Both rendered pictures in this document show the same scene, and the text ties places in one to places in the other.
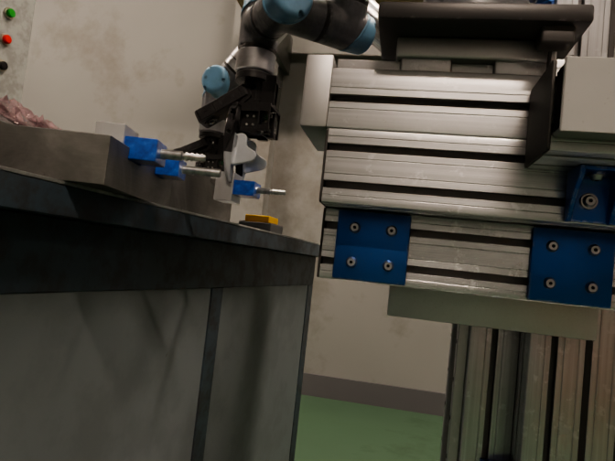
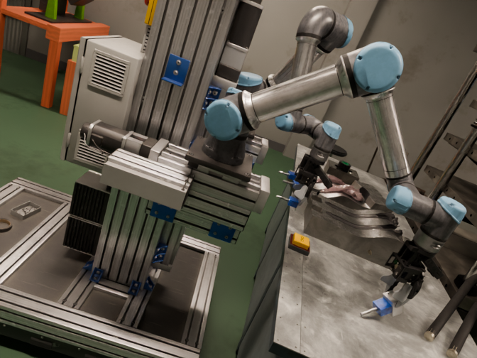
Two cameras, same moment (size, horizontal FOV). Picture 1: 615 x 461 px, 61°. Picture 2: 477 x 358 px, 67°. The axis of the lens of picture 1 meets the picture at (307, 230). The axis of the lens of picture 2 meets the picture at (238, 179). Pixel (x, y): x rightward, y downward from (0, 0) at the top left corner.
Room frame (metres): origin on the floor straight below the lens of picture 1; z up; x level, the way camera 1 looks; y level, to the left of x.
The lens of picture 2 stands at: (2.29, -0.50, 1.46)
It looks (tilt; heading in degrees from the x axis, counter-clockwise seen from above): 23 degrees down; 165
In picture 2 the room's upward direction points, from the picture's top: 22 degrees clockwise
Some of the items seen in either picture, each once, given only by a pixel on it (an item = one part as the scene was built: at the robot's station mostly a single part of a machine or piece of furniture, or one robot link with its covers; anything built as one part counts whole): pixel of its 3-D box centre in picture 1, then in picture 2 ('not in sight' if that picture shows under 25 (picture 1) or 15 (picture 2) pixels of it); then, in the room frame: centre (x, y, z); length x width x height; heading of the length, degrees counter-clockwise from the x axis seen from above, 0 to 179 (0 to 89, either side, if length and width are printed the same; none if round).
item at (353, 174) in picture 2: not in sight; (341, 173); (0.28, 0.67, 0.84); 0.20 x 0.15 x 0.07; 72
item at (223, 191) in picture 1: (252, 189); (290, 201); (0.98, 0.11, 0.87); 0.13 x 0.05 x 0.05; 78
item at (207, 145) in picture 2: not in sight; (227, 142); (1.14, -0.27, 1.09); 0.15 x 0.15 x 0.10
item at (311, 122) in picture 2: (289, 10); (308, 126); (0.90, 0.07, 1.18); 0.11 x 0.11 x 0.08; 27
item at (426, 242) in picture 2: (212, 128); (429, 241); (1.51, 0.31, 1.10); 0.08 x 0.08 x 0.05
